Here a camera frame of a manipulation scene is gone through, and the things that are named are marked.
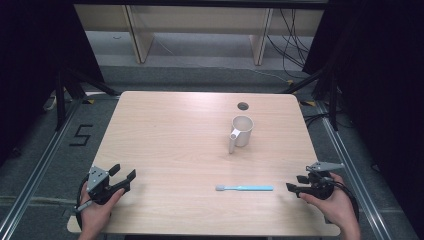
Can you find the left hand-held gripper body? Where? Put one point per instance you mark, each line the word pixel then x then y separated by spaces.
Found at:
pixel 98 186

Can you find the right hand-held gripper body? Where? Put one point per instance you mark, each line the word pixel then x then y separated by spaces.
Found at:
pixel 320 188

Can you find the blue toothbrush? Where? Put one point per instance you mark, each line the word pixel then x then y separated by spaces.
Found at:
pixel 245 188

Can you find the white cup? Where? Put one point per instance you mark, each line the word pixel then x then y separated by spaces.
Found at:
pixel 245 131

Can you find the person's right hand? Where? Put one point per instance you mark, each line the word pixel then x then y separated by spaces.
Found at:
pixel 340 206

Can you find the person's left hand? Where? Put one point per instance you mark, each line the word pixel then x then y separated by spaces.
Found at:
pixel 95 216

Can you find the yellow tape piece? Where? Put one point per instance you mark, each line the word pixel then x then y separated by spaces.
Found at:
pixel 308 103
pixel 88 101

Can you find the black metal stand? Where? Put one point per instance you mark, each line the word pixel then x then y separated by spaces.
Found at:
pixel 333 100
pixel 60 100

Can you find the dark curtain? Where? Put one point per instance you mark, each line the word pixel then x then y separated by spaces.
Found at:
pixel 383 83
pixel 30 66

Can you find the light wooden shelf unit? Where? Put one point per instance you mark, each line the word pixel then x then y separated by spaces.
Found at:
pixel 143 36

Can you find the aluminium floor rail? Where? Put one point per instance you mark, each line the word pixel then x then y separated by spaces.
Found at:
pixel 353 166
pixel 36 173

